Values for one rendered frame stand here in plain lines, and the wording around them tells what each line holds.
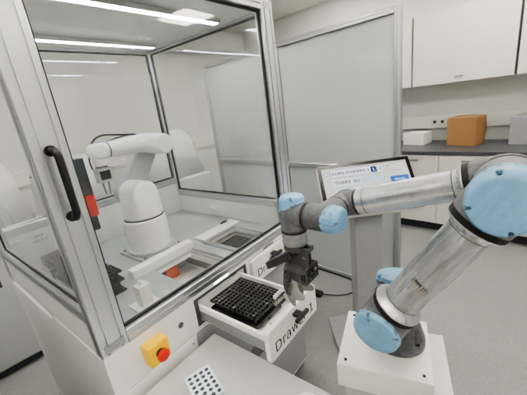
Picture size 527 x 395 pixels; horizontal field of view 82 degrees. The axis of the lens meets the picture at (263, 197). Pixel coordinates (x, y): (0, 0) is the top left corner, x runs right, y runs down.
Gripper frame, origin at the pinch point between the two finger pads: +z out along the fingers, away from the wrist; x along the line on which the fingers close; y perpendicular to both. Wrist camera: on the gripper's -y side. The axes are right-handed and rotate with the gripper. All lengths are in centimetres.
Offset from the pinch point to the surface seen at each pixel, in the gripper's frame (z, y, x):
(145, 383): 19, -34, -39
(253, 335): 8.7, -8.7, -12.9
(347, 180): -15, -19, 85
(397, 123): -37, -12, 151
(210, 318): 10.3, -29.0, -13.6
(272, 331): 4.4, -0.9, -12.3
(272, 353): 11.4, -0.8, -13.7
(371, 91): -60, -30, 154
